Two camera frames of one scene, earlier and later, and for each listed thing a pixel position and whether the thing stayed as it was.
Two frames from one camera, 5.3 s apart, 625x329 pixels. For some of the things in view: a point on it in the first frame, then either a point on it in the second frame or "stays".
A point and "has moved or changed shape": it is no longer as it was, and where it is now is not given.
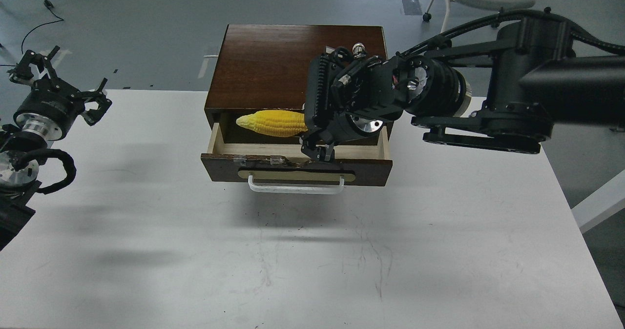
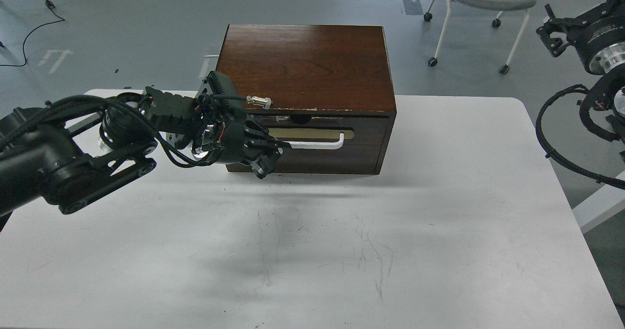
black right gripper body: x=372 y=92 → x=600 y=41
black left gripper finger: x=22 y=72 → x=257 y=134
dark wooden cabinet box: x=263 y=68 stays
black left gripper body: x=49 y=108 → x=213 y=123
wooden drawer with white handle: x=281 y=167 has moved or changed shape
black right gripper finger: x=319 y=146 → x=554 y=25
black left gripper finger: x=93 y=115 → x=262 y=157
